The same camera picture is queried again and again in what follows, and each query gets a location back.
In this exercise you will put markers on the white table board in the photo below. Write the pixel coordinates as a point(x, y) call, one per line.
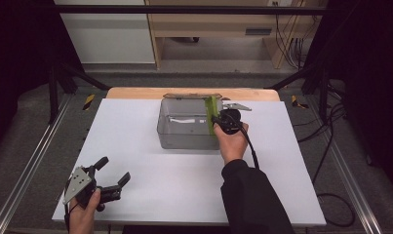
point(158, 195)

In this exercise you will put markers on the grey transparent storage box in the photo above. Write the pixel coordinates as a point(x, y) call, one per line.
point(184, 135)

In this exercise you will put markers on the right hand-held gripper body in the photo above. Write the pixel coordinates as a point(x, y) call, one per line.
point(231, 122)

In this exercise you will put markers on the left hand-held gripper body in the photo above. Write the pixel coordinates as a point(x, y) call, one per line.
point(78, 185)

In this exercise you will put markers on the black horizontal frame bar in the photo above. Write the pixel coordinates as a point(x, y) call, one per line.
point(184, 9)

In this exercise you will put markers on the dark curtain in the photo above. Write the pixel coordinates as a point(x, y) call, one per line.
point(18, 65)
point(373, 81)

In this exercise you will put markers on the white cabinet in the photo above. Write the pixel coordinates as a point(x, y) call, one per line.
point(109, 35)

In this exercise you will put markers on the black metal stand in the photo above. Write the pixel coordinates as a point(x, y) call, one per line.
point(54, 94)
point(323, 94)

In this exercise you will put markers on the green phone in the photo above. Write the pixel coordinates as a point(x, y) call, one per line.
point(212, 107)

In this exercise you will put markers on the wooden desk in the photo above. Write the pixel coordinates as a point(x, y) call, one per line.
point(210, 24)

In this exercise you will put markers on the person's right hand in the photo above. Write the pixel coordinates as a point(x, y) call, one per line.
point(233, 146)

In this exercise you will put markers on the aluminium rail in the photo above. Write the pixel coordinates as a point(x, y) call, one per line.
point(28, 165)
point(350, 182)

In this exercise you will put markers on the person's left hand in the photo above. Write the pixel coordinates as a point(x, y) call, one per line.
point(83, 216)

